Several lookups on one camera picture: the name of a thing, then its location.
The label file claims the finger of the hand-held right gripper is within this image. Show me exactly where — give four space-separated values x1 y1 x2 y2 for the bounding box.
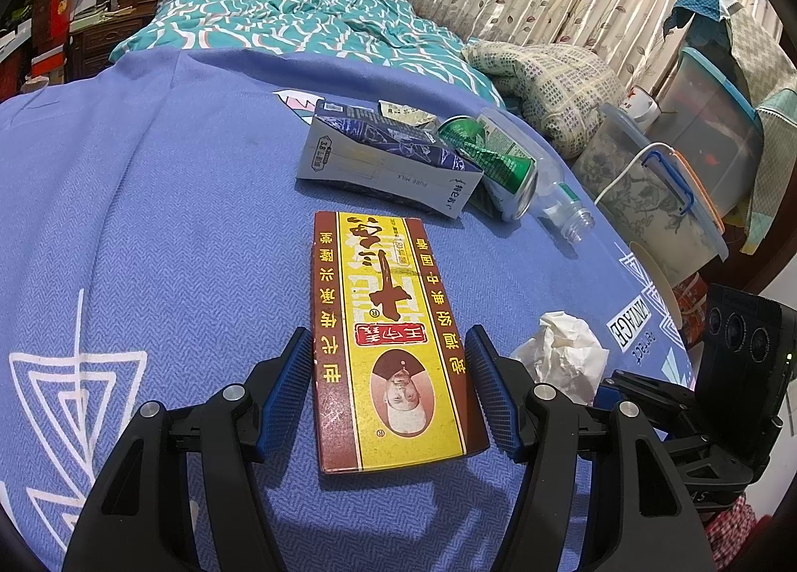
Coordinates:
593 368 695 419

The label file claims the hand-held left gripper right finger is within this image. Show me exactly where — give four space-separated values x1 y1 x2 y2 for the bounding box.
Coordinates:
464 324 717 572

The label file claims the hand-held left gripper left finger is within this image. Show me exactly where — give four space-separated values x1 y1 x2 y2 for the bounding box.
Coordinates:
62 326 315 572

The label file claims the white tissue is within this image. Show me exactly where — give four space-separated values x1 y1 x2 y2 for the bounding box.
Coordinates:
509 311 611 406

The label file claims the tan plastic bin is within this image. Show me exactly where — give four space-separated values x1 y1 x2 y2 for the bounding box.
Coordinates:
628 241 682 327

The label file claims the yellow red cardboard box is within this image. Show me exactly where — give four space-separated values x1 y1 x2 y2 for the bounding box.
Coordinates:
309 211 491 476

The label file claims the clear plastic bottle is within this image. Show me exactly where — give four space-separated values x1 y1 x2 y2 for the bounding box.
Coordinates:
476 108 597 244

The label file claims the crushed green can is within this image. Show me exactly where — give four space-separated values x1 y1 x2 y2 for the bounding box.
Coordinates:
436 114 539 223

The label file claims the blue white milk carton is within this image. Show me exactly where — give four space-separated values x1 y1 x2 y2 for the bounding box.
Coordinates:
294 99 485 220

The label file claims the person's right forearm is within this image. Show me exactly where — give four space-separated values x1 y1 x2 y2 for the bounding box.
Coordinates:
700 492 761 572

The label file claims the orange snack bag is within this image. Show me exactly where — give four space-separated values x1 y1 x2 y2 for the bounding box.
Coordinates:
672 273 711 333

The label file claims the clear bin with teal lid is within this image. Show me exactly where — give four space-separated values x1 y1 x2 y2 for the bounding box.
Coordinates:
651 46 766 221

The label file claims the white mug red print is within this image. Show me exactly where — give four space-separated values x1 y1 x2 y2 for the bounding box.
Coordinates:
616 85 662 125

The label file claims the green beige checkered cloth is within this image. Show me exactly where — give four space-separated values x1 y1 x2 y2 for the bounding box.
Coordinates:
716 5 792 255

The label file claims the beige patterned pillow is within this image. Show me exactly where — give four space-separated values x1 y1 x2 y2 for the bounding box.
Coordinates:
462 38 625 159

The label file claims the teal patterned quilt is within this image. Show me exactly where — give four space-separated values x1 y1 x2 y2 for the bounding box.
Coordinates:
109 0 505 113

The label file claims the cluttered storage shelf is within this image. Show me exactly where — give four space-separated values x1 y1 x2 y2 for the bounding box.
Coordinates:
0 0 107 103

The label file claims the storage box with blue handle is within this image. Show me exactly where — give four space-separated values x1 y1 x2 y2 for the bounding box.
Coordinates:
571 101 729 287

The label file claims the white cable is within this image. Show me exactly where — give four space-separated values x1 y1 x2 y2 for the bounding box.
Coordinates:
591 141 670 206

